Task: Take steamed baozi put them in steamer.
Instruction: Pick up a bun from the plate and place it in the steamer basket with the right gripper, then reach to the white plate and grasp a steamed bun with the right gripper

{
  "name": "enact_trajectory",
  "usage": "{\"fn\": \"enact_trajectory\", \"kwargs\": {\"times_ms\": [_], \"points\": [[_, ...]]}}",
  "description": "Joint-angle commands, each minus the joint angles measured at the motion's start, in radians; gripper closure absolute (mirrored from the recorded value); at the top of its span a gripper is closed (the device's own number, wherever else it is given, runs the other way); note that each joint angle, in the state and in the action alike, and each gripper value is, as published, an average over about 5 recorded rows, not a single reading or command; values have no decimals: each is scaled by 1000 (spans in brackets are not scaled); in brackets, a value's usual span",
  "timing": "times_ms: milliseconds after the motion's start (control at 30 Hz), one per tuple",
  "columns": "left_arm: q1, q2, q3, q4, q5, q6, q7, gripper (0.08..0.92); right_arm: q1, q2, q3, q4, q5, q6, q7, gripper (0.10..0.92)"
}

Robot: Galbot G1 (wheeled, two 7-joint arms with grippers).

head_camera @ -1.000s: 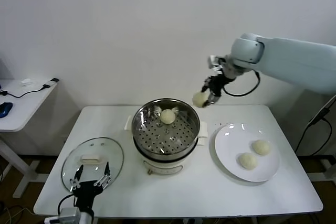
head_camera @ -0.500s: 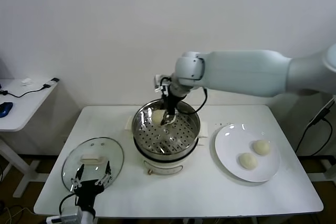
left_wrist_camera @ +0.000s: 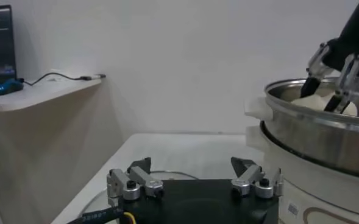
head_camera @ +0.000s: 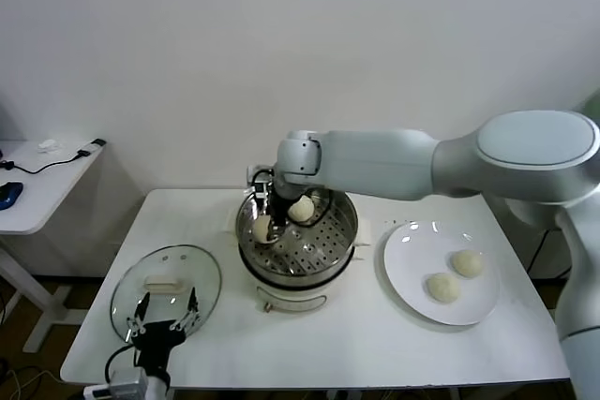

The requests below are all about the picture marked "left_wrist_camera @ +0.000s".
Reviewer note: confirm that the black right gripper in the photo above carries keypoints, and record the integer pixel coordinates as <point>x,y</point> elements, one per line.
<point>353,33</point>

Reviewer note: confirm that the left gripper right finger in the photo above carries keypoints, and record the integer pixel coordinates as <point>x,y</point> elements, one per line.
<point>249,176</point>

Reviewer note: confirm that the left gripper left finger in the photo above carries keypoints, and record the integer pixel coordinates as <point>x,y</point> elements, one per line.
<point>142,179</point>

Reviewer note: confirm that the glass pot lid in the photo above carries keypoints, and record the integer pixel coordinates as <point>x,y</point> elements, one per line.
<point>98,210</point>

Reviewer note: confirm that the stainless steel steamer basket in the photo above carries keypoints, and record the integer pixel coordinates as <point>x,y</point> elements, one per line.
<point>313,140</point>

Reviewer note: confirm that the white electric cooker base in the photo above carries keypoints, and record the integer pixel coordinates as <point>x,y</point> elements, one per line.
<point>319,188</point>

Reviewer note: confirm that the grey usb adapter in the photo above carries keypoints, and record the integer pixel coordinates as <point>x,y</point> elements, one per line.
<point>99,76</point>

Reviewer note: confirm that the white side desk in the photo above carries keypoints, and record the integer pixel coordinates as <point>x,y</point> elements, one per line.
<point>45,94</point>

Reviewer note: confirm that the blue computer mouse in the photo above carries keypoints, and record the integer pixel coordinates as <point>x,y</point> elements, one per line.
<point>2,88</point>

